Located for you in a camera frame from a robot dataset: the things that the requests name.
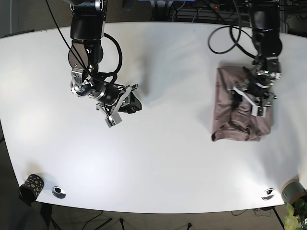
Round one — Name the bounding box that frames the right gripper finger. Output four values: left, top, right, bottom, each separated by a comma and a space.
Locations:
125, 96, 142, 114

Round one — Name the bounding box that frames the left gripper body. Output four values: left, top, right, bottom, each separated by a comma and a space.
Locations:
229, 72, 279, 117

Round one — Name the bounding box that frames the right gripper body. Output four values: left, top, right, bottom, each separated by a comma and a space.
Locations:
95, 84, 139, 127

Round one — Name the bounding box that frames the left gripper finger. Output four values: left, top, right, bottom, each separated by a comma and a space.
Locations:
231, 91, 243, 107

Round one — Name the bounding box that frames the dusty pink T-shirt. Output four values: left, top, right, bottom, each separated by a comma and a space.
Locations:
211, 66, 272, 142

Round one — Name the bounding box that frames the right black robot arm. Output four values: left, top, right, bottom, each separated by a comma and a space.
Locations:
68, 0, 142, 127

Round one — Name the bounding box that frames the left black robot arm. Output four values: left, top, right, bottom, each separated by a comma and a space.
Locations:
232, 0, 283, 117

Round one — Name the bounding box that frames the left metal table grommet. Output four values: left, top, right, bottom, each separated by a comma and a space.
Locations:
52, 186, 66, 199

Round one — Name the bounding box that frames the metal table grommet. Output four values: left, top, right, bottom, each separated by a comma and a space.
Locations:
261, 188, 276, 201
52, 186, 66, 199

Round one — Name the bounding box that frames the right metal table grommet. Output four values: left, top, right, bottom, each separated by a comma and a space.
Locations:
261, 188, 276, 201

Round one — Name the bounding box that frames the grey plant pot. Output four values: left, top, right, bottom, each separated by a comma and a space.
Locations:
281, 179, 307, 205

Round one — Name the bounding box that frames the black floral cup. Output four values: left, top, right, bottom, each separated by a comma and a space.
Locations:
19, 174, 45, 203

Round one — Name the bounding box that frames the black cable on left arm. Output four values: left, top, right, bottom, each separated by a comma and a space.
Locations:
207, 0, 260, 60

